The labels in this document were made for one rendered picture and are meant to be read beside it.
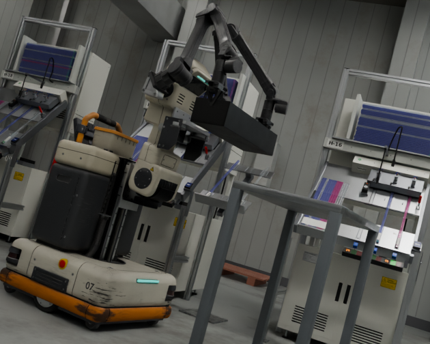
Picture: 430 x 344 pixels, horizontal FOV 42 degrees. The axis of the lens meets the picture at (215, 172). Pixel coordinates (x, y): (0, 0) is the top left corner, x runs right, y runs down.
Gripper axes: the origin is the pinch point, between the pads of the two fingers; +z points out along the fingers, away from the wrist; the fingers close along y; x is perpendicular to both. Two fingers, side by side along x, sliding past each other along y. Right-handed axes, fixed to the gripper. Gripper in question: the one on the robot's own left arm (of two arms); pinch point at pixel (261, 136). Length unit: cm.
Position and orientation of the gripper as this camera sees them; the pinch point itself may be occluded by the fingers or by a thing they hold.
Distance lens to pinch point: 291.6
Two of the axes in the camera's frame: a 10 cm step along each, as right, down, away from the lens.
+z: -2.5, 9.6, -0.8
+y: 4.5, 1.9, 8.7
